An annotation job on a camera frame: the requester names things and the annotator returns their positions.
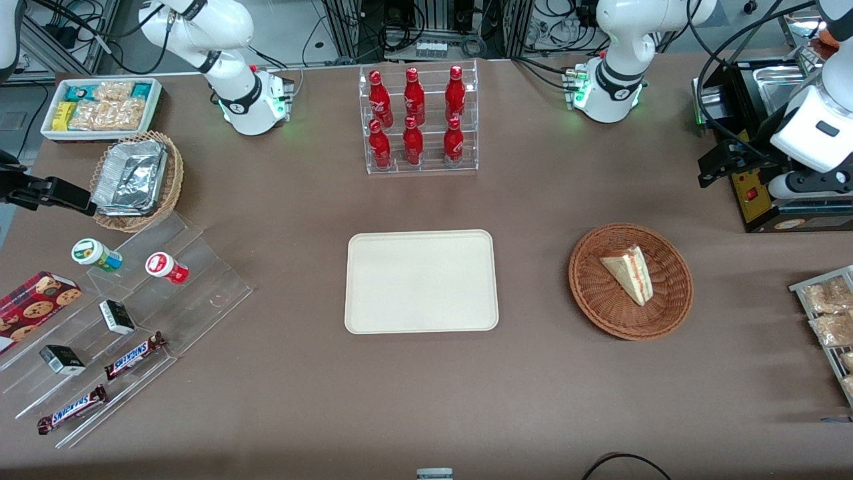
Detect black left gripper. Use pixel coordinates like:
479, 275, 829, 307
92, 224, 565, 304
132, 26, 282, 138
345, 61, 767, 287
697, 107, 798, 189

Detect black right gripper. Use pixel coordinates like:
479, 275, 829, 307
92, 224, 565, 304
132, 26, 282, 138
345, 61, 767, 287
0, 151, 98, 217

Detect triangle sandwich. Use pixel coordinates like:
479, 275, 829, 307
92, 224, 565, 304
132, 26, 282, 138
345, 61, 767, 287
599, 245, 651, 308

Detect light wicker basket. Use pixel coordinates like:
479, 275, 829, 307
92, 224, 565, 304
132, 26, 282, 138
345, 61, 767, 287
89, 131, 185, 233

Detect brown wicker basket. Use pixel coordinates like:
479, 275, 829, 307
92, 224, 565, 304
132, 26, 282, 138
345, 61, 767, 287
568, 222, 694, 342

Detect cream plastic tray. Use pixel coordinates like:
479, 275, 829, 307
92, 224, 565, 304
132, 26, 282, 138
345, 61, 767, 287
344, 229, 500, 335

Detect black countertop appliance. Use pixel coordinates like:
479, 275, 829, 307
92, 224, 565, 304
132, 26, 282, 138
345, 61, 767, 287
692, 56, 853, 235

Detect green lid cup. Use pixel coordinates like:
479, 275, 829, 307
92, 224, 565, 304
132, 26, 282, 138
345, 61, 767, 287
71, 238, 124, 273

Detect stacked foil containers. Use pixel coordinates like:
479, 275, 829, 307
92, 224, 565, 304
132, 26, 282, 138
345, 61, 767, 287
91, 139, 169, 218

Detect white snack bin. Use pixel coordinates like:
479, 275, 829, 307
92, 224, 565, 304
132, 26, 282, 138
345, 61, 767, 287
40, 77, 165, 145

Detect clear peanut snack bag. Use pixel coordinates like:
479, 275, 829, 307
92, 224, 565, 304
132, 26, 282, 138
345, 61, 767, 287
107, 98, 147, 131
69, 100, 111, 131
91, 81, 135, 103

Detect red cookie box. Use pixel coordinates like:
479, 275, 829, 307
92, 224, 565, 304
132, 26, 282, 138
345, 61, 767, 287
0, 271, 83, 355

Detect red lid cup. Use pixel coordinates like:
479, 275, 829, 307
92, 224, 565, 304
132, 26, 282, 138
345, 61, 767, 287
145, 251, 190, 286

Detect small black box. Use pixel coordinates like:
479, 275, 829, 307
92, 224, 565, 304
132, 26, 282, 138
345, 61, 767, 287
38, 344, 87, 376
98, 299, 137, 336

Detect clear acrylic tiered stand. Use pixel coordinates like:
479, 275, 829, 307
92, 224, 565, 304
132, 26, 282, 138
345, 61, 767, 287
0, 209, 255, 449

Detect clear pastry bag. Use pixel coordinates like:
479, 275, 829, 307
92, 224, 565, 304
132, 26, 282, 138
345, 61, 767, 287
802, 277, 853, 315
809, 312, 853, 348

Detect Snickers bar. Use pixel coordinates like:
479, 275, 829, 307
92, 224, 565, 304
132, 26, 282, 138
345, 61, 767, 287
104, 331, 168, 381
36, 384, 109, 436

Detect red cola bottle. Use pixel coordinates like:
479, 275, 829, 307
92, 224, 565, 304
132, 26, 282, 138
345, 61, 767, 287
444, 65, 467, 123
442, 115, 465, 165
403, 67, 427, 126
369, 119, 393, 169
403, 115, 425, 166
369, 70, 395, 129

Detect clear acrylic bottle rack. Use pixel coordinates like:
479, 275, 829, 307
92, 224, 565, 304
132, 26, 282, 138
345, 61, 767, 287
358, 59, 480, 176

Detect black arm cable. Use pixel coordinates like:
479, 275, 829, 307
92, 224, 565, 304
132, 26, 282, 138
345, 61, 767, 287
685, 0, 817, 157

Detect black cable loop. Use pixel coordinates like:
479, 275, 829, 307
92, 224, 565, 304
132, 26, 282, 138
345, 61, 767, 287
580, 452, 674, 480

